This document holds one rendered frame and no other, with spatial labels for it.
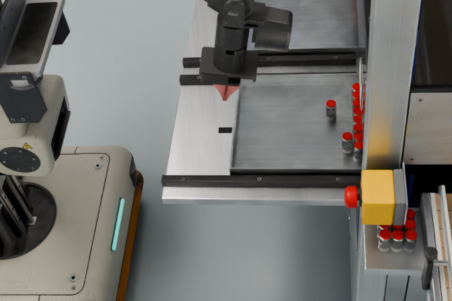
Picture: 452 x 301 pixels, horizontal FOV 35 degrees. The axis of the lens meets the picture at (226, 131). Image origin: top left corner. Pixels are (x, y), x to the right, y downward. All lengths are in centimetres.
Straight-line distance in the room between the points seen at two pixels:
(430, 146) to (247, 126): 44
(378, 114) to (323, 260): 122
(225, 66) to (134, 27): 196
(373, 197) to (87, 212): 119
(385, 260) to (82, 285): 102
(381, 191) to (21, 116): 83
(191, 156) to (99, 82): 152
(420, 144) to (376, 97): 15
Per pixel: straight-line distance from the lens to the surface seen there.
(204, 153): 149
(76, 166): 234
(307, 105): 155
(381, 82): 112
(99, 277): 210
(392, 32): 105
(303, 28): 173
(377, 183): 124
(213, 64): 126
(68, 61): 311
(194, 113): 157
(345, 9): 177
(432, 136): 123
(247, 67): 126
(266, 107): 155
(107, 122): 281
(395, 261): 134
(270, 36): 119
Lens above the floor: 204
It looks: 50 degrees down
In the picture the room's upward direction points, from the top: 10 degrees counter-clockwise
